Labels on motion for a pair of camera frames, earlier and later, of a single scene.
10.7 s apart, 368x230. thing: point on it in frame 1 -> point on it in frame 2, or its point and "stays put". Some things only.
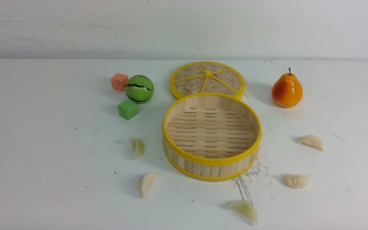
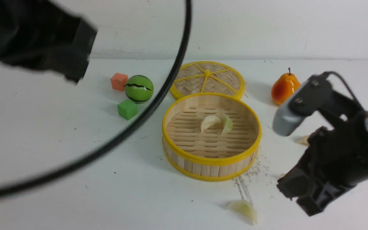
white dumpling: [148, 180] -> [209, 121]
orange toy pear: [287, 91] stays put
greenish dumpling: [138, 146] -> [227, 124]
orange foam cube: [119, 81] stays put
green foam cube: [128, 109] stays put
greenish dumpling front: [246, 208] stays put
